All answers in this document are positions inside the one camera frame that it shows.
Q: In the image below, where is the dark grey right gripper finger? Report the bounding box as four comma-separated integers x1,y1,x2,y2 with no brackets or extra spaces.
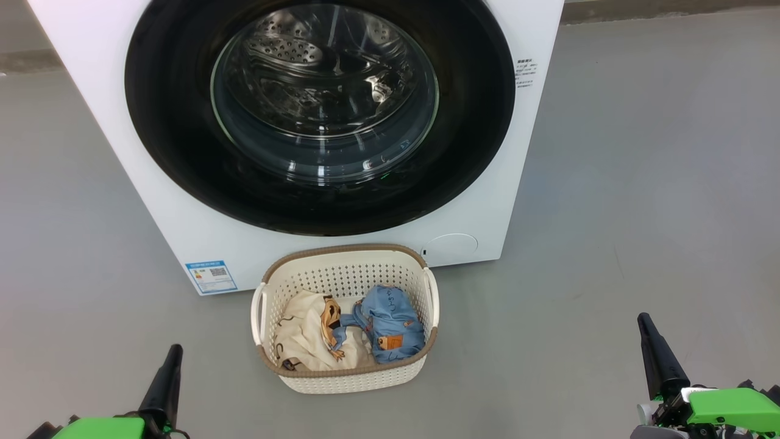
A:
637,313,690,401

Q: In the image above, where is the round white filter cover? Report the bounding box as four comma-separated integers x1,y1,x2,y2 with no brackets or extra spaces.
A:
423,234,479,267

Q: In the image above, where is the blue energy label sticker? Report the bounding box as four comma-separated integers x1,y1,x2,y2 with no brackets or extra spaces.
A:
185,261,237,295

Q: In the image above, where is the blue denim garment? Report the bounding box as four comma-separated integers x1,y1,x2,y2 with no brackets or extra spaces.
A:
332,285,427,365

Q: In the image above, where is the cream perforated laundry basket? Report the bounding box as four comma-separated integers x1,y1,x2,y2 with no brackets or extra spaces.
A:
250,244,440,394

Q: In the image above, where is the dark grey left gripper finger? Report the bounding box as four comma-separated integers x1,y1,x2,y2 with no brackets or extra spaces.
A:
138,344,183,430

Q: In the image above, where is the white front-load washing machine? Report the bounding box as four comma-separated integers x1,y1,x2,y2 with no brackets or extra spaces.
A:
27,0,564,296

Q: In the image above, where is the cream cartoon print garment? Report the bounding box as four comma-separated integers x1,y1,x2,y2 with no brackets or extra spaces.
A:
272,289,374,373

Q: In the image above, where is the grey washing machine door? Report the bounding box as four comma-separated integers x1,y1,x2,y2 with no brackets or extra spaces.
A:
125,0,517,237

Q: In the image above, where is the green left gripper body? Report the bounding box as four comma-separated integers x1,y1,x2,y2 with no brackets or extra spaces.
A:
27,415,190,439

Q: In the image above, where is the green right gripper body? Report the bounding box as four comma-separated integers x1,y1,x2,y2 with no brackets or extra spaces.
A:
634,381,780,439

